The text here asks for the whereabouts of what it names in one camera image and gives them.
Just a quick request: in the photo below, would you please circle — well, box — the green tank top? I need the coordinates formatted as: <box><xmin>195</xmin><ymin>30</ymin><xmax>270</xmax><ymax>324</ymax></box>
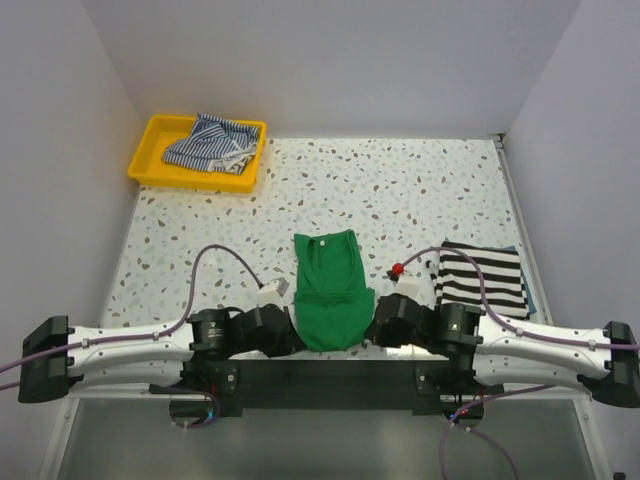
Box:
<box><xmin>294</xmin><ymin>229</ymin><xmax>375</xmax><ymax>352</ymax></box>

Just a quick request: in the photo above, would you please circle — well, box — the blue striped tank top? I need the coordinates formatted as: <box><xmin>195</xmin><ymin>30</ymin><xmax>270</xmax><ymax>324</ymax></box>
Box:
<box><xmin>162</xmin><ymin>113</ymin><xmax>260</xmax><ymax>175</ymax></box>

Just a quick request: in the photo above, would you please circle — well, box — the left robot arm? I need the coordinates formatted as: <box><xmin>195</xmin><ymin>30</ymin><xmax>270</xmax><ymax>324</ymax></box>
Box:
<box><xmin>18</xmin><ymin>304</ymin><xmax>306</xmax><ymax>404</ymax></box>

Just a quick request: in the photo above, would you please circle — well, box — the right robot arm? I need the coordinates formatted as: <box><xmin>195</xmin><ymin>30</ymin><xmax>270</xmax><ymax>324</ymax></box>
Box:
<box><xmin>365</xmin><ymin>294</ymin><xmax>639</xmax><ymax>408</ymax></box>

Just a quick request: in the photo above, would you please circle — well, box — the black white striped tank top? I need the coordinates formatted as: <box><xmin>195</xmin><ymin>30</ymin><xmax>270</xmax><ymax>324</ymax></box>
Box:
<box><xmin>426</xmin><ymin>240</ymin><xmax>530</xmax><ymax>320</ymax></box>

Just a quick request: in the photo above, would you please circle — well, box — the blue folded tank top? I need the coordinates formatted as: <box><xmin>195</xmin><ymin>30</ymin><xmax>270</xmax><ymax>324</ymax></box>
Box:
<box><xmin>487</xmin><ymin>245</ymin><xmax>537</xmax><ymax>316</ymax></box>

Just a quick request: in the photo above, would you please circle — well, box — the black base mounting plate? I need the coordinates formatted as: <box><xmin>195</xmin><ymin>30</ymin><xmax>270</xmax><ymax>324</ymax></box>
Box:
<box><xmin>149</xmin><ymin>360</ymin><xmax>503</xmax><ymax>419</ymax></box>

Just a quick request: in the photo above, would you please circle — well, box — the yellow plastic tray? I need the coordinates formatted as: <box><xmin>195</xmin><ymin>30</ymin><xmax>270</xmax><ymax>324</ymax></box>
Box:
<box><xmin>127</xmin><ymin>114</ymin><xmax>267</xmax><ymax>193</ymax></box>

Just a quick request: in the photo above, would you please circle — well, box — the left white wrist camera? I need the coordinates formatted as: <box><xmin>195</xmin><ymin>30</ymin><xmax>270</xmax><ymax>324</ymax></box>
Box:
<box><xmin>257</xmin><ymin>277</ymin><xmax>289</xmax><ymax>308</ymax></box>

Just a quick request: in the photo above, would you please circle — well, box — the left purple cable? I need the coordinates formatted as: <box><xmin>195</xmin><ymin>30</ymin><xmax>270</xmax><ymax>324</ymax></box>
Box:
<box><xmin>0</xmin><ymin>243</ymin><xmax>266</xmax><ymax>391</ymax></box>

